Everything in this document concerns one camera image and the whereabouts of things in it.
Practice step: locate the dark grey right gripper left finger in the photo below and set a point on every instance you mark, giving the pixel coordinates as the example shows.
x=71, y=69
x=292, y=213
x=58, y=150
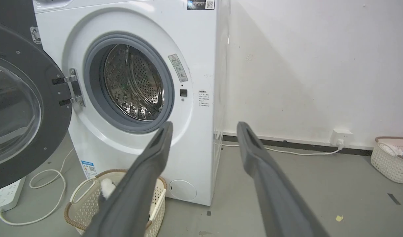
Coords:
x=135, y=194

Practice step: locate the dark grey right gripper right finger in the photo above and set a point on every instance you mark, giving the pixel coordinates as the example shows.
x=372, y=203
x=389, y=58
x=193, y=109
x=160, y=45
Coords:
x=277, y=197

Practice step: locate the white front-load washing machine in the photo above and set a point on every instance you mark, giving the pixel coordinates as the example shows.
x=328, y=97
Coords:
x=129, y=92

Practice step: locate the dark grey washing machine door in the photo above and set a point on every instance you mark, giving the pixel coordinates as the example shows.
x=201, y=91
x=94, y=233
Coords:
x=20, y=105

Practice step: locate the white cloth item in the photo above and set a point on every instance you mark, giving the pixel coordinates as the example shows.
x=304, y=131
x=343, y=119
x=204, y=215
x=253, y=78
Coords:
x=107, y=187

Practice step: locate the cream woven laundry basket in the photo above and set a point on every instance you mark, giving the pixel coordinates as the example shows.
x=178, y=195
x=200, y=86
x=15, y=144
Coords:
x=390, y=161
x=86, y=204

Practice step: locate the yellow paper scrap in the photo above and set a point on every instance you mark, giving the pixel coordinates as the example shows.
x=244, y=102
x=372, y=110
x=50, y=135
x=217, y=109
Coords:
x=339, y=218

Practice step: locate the white cloth in basket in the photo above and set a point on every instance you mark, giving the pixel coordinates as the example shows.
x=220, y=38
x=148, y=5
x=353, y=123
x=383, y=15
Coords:
x=390, y=148

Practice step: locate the white power strip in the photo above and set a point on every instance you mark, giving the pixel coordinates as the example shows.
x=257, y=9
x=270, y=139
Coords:
x=5, y=197

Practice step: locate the white wall socket plug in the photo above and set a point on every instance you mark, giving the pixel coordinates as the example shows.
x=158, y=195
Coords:
x=340, y=136

